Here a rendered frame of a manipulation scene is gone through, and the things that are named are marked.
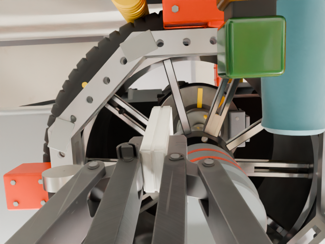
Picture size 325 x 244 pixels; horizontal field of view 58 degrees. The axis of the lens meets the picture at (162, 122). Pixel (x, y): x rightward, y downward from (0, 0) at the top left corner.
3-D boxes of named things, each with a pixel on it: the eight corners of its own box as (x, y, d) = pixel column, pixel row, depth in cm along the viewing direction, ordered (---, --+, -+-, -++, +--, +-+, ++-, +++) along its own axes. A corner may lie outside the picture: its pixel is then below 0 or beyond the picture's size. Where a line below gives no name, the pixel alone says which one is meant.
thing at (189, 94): (171, 72, 107) (143, 152, 112) (172, 72, 100) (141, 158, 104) (253, 102, 109) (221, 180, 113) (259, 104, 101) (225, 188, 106)
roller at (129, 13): (127, 9, 74) (129, 33, 75) (103, -35, 45) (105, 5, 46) (150, 8, 74) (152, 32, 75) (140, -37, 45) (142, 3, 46)
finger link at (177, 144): (162, 177, 15) (221, 177, 15) (169, 134, 20) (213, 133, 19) (164, 201, 16) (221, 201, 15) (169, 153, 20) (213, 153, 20)
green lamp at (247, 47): (215, 26, 23) (216, 78, 23) (226, 16, 19) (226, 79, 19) (267, 23, 23) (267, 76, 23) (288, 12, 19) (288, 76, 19)
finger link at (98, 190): (139, 202, 16) (85, 202, 16) (150, 154, 21) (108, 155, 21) (136, 178, 15) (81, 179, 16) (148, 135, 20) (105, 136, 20)
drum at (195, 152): (163, 140, 58) (166, 208, 60) (161, 176, 37) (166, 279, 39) (234, 137, 57) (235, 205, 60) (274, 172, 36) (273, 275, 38)
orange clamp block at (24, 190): (66, 160, 60) (22, 162, 60) (51, 173, 52) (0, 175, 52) (68, 193, 61) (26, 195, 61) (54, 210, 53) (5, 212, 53)
